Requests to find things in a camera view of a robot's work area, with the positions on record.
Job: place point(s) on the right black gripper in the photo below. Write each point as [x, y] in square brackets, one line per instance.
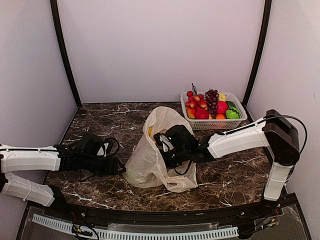
[170, 166]

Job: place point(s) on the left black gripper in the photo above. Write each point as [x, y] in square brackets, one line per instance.
[111, 168]

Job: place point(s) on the banana print plastic bag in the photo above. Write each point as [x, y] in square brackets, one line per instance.
[146, 168]

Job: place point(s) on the red toy apple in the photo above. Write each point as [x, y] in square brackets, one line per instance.
[202, 115]

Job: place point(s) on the red cherry bunch toy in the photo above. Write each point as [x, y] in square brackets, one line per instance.
[194, 99]

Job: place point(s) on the purple toy grapes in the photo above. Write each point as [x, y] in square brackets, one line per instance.
[212, 97]

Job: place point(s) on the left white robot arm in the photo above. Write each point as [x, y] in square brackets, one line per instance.
[90, 153]

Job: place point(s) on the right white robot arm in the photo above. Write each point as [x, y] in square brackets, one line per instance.
[177, 145]

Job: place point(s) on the orange toy fruit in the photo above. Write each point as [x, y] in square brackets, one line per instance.
[220, 116]

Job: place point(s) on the yellow toy fruit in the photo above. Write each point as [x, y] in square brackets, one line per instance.
[222, 97]

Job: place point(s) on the red yellow toy mango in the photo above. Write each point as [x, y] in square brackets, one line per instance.
[191, 113]

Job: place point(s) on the white plastic basket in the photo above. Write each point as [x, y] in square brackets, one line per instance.
[215, 124]

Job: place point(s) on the green watermelon toy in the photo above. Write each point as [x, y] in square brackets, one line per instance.
[232, 112]

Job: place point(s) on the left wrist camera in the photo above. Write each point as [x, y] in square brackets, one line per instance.
[109, 147]

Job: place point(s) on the black front rail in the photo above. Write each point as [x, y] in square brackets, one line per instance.
[241, 215]

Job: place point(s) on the white slotted cable duct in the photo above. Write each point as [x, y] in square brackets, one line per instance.
[117, 231]

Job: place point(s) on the left black frame post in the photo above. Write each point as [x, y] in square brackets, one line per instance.
[63, 52]

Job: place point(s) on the black frame post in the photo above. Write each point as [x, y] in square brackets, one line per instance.
[259, 52]
[63, 52]

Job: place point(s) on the right black frame post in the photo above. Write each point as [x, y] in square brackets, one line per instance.
[259, 52]

